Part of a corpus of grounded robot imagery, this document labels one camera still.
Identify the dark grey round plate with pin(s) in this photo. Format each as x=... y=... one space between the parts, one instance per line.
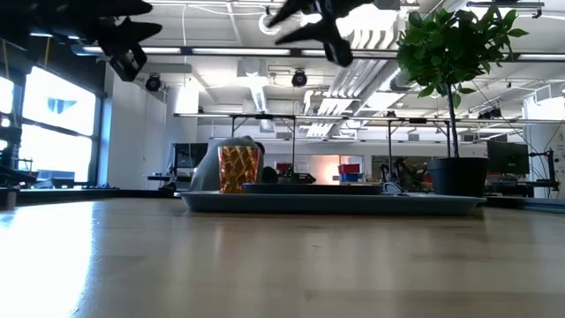
x=309 y=189

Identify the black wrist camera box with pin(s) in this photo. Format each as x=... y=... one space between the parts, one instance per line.
x=128 y=62
x=340 y=53

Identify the amber patterned glass cup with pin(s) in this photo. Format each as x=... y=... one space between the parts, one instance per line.
x=238 y=170

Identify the large bright window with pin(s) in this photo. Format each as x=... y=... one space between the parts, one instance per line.
x=57 y=128

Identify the white ventilation duct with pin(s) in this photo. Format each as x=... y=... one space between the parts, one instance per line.
x=258 y=88

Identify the black computer monitor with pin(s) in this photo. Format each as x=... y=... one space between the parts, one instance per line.
x=190 y=154
x=507 y=157

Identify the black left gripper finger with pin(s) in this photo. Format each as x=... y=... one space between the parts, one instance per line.
x=110 y=7
x=130 y=31

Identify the blue storage bin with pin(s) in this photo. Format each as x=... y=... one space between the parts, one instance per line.
x=350 y=177

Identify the black overhead frame bar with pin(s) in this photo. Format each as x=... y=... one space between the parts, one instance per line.
x=296 y=52

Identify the red storage bin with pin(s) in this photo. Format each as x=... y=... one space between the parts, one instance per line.
x=349 y=168

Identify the black plant pot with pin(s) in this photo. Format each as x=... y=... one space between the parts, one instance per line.
x=458 y=176

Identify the light blue plastic tray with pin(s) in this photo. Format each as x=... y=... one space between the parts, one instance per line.
x=331 y=205

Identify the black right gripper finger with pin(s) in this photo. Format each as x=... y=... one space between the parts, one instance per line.
x=296 y=9
x=313 y=33

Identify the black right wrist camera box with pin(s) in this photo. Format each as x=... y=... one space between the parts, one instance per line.
x=340 y=53

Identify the green leafy small tree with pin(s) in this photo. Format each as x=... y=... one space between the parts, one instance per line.
x=446 y=48

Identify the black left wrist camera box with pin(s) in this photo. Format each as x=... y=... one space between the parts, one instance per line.
x=128 y=62

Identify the round black ceiling device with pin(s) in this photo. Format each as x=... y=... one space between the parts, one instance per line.
x=299 y=78
x=153 y=83

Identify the dark low side desk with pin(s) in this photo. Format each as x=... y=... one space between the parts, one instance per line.
x=88 y=193

